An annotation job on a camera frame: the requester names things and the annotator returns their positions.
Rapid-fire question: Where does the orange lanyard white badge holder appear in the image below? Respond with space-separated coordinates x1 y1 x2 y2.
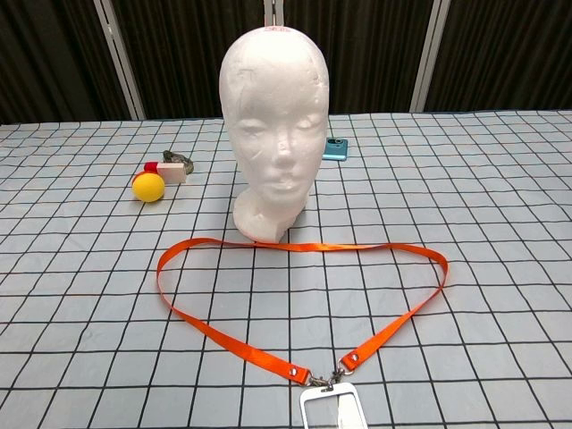
156 238 450 429

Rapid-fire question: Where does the white foam mannequin head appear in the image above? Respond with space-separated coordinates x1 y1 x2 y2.
218 25 331 245

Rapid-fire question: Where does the teal smartphone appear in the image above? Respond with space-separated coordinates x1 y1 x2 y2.
322 138 349 162

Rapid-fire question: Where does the red white small block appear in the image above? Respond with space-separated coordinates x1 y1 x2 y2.
143 161 187 184

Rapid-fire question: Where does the grey metal clip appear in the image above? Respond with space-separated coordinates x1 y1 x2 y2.
162 150 196 174

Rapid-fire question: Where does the yellow red foam ball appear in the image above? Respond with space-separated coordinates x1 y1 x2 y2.
131 172 166 204

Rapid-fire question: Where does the black folding screen white frame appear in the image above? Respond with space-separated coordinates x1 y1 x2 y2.
0 0 572 125

